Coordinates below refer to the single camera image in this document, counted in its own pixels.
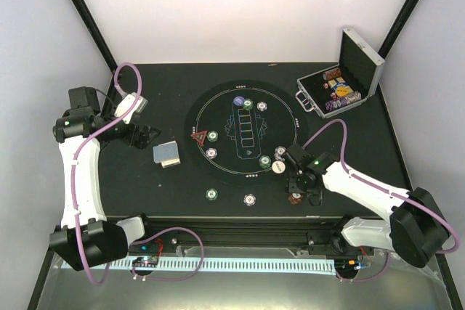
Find white dealer button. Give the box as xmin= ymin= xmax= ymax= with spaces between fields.
xmin=271 ymin=160 xmax=286 ymax=174

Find blue chips seat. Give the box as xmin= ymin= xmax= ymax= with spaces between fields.
xmin=275 ymin=146 xmax=286 ymax=159
xmin=256 ymin=102 xmax=267 ymax=112
xmin=206 ymin=147 xmax=218 ymax=159

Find green chips seat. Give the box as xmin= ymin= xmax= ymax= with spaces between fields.
xmin=207 ymin=131 xmax=219 ymax=142
xmin=259 ymin=155 xmax=272 ymax=169
xmin=243 ymin=99 xmax=254 ymax=110

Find blue chip stack front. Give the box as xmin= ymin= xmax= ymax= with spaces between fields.
xmin=243 ymin=194 xmax=256 ymax=206

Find blue chips top seat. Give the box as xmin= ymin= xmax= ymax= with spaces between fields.
xmin=256 ymin=102 xmax=267 ymax=112

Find green chip stack front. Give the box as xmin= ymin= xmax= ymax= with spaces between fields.
xmin=206 ymin=188 xmax=218 ymax=201

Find green chips top seat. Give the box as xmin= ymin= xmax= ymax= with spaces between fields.
xmin=243 ymin=99 xmax=254 ymax=110

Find purple small blind button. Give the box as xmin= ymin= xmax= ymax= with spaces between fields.
xmin=232 ymin=96 xmax=246 ymax=107

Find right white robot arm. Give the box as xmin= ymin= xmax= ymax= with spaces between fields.
xmin=283 ymin=144 xmax=451 ymax=268

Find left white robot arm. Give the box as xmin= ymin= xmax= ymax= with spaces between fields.
xmin=49 ymin=86 xmax=160 ymax=271

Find brown chip stack front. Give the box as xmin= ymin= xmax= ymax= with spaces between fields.
xmin=288 ymin=193 xmax=302 ymax=205

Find red triangle marker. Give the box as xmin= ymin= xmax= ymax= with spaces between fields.
xmin=191 ymin=131 xmax=208 ymax=146

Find purple chip row in case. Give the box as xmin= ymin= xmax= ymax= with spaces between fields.
xmin=325 ymin=99 xmax=343 ymax=112

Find round black poker mat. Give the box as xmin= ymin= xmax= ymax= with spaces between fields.
xmin=182 ymin=81 xmax=309 ymax=186

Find orange big blind button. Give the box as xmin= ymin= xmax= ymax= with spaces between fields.
xmin=336 ymin=86 xmax=347 ymax=95

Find blue playing card box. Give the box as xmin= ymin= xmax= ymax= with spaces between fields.
xmin=328 ymin=77 xmax=354 ymax=97

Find orange chip row in case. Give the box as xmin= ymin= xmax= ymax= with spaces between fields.
xmin=323 ymin=68 xmax=342 ymax=81

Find aluminium poker case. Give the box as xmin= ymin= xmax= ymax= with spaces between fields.
xmin=295 ymin=28 xmax=385 ymax=119

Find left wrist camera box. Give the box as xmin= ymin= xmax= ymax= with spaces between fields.
xmin=113 ymin=92 xmax=147 ymax=124

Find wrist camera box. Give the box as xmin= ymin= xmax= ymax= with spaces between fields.
xmin=284 ymin=144 xmax=311 ymax=169
xmin=113 ymin=92 xmax=147 ymax=124

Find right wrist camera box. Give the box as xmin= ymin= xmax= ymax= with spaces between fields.
xmin=284 ymin=144 xmax=311 ymax=169

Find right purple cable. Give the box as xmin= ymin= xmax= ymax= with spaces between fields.
xmin=299 ymin=119 xmax=461 ymax=284

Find purple cable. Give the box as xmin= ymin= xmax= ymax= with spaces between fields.
xmin=299 ymin=119 xmax=461 ymax=284
xmin=72 ymin=62 xmax=203 ymax=285

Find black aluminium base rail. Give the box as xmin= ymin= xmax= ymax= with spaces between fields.
xmin=144 ymin=217 xmax=392 ymax=258

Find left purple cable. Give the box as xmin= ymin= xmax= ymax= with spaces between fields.
xmin=72 ymin=62 xmax=203 ymax=285

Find white slotted cable duct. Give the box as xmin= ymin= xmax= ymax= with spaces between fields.
xmin=61 ymin=254 xmax=337 ymax=275

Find left black frame post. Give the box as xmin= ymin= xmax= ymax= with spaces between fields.
xmin=71 ymin=0 xmax=117 ymax=71

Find black frame post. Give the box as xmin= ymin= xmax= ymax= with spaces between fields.
xmin=71 ymin=0 xmax=117 ymax=71
xmin=378 ymin=0 xmax=420 ymax=59

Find right black frame post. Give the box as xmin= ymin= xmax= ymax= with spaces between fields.
xmin=378 ymin=0 xmax=420 ymax=59

